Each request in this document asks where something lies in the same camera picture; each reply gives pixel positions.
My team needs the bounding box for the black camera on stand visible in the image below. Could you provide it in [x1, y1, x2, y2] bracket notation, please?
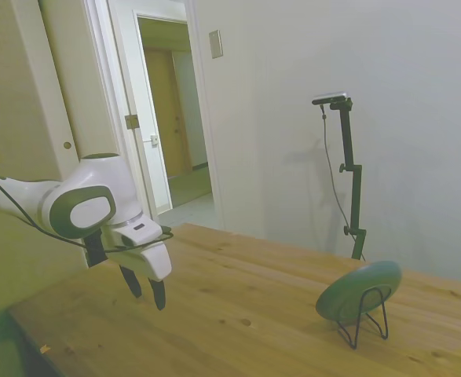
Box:
[311, 90, 350, 106]

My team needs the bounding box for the grey-green round plate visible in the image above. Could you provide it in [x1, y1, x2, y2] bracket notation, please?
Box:
[315, 259, 404, 324]

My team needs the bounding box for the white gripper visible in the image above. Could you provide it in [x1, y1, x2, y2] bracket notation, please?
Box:
[110, 240, 173, 312]

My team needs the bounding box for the beige wall switch plate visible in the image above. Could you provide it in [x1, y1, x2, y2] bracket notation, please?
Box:
[208, 30, 224, 60]

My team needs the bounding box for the black box behind table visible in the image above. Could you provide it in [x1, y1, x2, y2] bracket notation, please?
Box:
[82, 232, 108, 269]

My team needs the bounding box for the black camera stand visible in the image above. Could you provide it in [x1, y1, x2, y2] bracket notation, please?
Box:
[328, 97, 369, 262]

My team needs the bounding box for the white open door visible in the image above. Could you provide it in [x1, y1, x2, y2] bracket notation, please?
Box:
[106, 0, 174, 236]

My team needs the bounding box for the brown hallway door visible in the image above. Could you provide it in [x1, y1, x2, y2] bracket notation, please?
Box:
[144, 46, 195, 178]

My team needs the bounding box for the black wire plate rack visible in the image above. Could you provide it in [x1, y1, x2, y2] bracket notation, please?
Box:
[336, 287, 390, 351]

